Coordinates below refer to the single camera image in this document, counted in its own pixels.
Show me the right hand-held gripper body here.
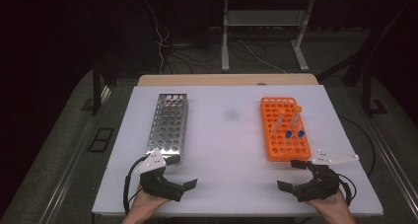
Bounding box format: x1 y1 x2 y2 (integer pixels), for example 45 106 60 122
296 149 359 203

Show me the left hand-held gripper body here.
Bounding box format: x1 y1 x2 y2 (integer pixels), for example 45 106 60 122
134 148 176 200

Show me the orange plastic test tube rack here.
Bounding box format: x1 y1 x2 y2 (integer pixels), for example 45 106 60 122
260 96 313 163

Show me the metal test tube rack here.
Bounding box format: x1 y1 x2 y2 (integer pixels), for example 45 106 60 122
145 93 189 166

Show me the person's right hand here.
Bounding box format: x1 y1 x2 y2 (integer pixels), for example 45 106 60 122
304 188 351 217

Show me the person's left hand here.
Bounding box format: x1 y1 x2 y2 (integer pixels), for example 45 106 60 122
129 184 172 218

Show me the black floor socket plate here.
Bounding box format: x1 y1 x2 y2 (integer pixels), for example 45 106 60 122
88 127 115 153

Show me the black stand leg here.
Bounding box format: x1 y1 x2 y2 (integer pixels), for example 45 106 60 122
91 57 118 116

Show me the grey metal stand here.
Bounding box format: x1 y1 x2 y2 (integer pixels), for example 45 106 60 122
220 0 315 72

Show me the right hand-held gripper black cable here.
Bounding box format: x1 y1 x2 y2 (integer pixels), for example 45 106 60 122
337 173 358 206

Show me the hand-held gripper black cable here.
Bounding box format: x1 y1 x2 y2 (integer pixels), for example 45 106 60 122
337 173 358 206
122 156 147 216

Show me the left hand-held gripper black cable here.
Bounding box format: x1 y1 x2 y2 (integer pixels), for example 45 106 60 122
122 156 147 216

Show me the black floor cable loop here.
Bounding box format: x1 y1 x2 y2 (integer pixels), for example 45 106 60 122
338 114 377 179

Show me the metal floor rail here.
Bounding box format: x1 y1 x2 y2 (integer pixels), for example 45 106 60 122
358 112 418 215
45 85 112 224

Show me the white floor cable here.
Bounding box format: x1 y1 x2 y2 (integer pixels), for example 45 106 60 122
238 39 288 75

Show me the black stand frame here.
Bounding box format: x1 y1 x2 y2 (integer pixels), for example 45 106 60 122
316 0 418 117

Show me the hanging cable bundle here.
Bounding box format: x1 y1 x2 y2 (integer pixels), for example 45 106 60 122
144 0 172 75

